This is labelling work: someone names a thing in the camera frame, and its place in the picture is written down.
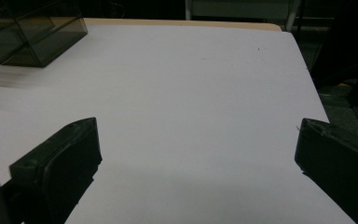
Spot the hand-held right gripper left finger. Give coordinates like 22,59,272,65
0,117,103,224

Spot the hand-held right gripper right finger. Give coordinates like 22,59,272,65
294,118,358,224

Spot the smoky transparent plastic storage box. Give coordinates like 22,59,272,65
0,0,89,73

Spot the white table cover sheet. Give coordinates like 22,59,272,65
0,23,357,224

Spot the white metal frame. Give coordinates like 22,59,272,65
185,0,302,32

